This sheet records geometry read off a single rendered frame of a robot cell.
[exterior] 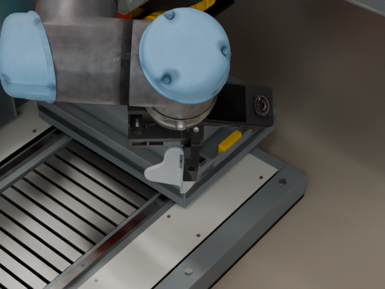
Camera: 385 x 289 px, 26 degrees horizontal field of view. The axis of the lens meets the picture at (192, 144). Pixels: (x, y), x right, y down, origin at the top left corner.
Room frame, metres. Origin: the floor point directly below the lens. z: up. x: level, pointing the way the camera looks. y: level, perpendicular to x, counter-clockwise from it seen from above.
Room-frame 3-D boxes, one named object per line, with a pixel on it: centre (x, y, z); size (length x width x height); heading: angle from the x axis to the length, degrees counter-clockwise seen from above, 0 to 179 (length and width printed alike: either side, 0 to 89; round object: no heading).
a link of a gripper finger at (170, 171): (0.68, 0.03, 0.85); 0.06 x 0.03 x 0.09; 93
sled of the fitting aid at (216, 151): (1.61, 0.09, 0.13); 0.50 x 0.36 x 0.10; 50
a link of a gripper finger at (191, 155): (0.67, 0.00, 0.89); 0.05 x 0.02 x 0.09; 3
